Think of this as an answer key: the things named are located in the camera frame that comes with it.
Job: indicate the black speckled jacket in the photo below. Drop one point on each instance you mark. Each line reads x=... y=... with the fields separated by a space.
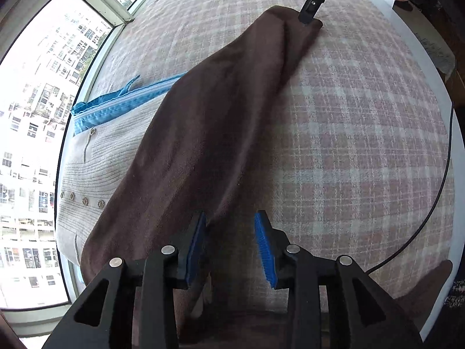
x=456 y=294

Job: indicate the plaid blanket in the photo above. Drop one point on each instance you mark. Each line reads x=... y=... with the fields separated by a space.
x=345 y=134

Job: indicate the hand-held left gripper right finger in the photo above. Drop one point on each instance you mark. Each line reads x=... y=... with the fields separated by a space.
x=264 y=251

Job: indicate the folded blue garment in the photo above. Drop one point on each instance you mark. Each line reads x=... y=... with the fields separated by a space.
x=109 y=105

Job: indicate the apartment buildings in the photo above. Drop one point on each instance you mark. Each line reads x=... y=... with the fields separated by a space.
x=36 y=134

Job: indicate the folded beige knit cardigan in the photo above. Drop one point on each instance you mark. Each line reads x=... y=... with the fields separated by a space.
x=101 y=167

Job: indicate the white window frame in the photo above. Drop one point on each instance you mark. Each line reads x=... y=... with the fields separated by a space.
x=105 y=2

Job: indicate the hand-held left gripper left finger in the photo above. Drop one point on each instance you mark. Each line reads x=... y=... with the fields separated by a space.
x=196 y=254

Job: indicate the brown fleece garment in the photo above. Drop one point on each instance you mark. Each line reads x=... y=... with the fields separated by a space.
x=203 y=134

